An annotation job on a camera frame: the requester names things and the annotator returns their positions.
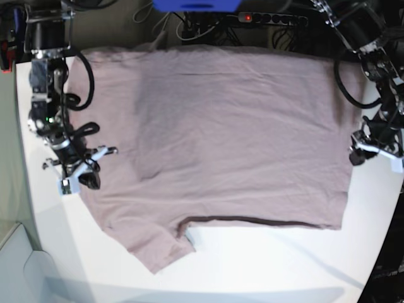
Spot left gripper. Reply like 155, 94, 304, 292
349, 116, 403, 166

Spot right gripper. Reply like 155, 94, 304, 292
42, 138, 100, 189

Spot mauve pink t-shirt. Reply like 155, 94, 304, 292
70, 46, 360, 273

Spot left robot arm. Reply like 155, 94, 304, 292
312, 1, 403, 172

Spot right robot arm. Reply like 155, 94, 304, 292
24, 1, 117, 195

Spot red and black clamp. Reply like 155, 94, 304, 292
1, 40, 16, 73

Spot black power strip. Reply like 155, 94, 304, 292
237, 12, 309, 27

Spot blue box at top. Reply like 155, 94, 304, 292
152, 0, 241, 13

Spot white looped cable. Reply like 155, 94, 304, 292
132, 0, 173, 38

